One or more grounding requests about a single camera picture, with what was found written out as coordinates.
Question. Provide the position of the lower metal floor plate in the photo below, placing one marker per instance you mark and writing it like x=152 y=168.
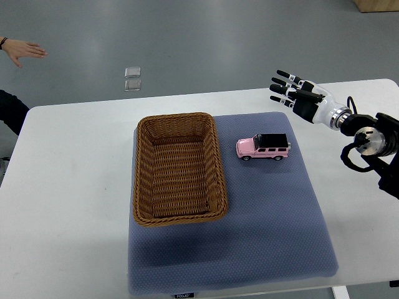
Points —
x=133 y=85

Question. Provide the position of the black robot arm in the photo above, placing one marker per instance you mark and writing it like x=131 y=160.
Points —
x=375 y=139

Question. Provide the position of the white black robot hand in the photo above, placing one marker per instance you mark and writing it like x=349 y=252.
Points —
x=327 y=111

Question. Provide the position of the upper metal floor plate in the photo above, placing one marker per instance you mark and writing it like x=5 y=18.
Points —
x=132 y=72

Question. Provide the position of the white table leg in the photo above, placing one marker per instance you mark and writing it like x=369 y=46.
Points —
x=340 y=292

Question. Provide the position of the person's dark clothed leg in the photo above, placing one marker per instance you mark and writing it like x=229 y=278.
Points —
x=13 y=111

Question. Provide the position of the person's bare hand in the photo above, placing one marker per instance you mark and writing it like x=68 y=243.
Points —
x=16 y=49

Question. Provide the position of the metal floor plate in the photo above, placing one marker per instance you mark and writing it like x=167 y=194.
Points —
x=133 y=85
x=132 y=72

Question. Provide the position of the brown wicker basket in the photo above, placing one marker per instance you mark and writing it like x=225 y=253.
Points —
x=178 y=171

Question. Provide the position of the blue-grey quilted mat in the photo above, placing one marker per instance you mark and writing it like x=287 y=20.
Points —
x=273 y=231

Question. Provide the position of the black hair tie wristband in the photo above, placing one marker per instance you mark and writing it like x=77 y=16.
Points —
x=2 y=42

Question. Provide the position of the pink toy car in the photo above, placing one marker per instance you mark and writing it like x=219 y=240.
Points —
x=263 y=146

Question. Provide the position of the wooden box corner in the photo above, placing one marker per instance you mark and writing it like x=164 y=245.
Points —
x=377 y=5

